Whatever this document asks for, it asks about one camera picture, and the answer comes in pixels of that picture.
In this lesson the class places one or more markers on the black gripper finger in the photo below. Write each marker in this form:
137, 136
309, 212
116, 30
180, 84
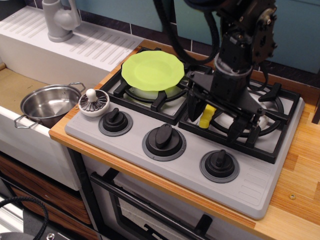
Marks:
196, 103
236, 129

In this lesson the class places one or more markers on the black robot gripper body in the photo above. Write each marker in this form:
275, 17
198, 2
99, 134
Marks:
227, 90

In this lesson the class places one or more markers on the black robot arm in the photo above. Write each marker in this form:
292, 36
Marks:
248, 29

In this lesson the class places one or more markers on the lime green plate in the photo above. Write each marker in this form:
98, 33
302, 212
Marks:
152, 70

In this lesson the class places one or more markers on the white toy mushroom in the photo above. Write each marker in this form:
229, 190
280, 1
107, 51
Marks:
94, 103

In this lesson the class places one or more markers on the stainless steel pot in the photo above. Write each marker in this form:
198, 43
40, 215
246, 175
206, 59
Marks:
47, 105

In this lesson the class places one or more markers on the white toy sink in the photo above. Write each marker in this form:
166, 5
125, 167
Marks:
30, 60

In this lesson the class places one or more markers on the white right burner cap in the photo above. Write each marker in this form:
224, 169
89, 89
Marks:
225, 120

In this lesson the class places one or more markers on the white burner cap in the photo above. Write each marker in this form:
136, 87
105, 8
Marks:
172, 93
225, 120

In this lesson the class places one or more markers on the white left burner cap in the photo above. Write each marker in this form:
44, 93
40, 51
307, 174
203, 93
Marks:
172, 93

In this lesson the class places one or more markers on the black right burner grate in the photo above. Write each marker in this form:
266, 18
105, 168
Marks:
284, 109

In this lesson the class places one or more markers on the black right stove knob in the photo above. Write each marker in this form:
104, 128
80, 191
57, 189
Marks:
219, 166

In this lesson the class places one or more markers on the black stove knob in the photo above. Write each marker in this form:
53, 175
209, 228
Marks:
219, 166
164, 143
115, 123

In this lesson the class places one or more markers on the black middle stove knob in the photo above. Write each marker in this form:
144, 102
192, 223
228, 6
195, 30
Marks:
164, 143

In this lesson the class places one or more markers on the grey toy stovetop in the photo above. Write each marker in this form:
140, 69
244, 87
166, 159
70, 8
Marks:
140, 115

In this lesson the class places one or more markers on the black left stove knob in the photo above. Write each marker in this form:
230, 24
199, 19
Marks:
115, 123

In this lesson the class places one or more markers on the grey toy faucet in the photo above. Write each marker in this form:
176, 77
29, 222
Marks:
60, 22

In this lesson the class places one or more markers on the wooden drawer front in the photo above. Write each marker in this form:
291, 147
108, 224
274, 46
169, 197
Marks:
66, 209

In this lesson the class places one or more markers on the black oven door handle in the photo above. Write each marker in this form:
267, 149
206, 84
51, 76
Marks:
147, 208

